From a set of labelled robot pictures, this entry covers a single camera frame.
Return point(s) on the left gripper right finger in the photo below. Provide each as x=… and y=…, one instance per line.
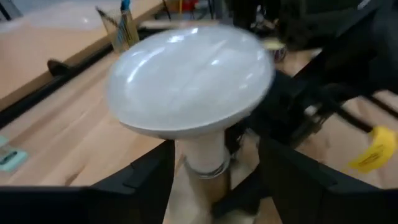
x=326, y=205

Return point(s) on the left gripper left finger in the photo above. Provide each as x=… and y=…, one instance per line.
x=93, y=205

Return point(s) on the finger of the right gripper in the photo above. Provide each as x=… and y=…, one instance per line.
x=289, y=115

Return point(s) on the white flood lightbulb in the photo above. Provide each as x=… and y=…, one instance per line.
x=186, y=81

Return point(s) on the yellow tag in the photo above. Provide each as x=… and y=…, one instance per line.
x=376, y=149

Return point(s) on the green eraser block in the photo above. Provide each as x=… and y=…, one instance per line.
x=12, y=158

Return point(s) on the light wood desk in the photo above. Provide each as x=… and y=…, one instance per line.
x=31, y=56

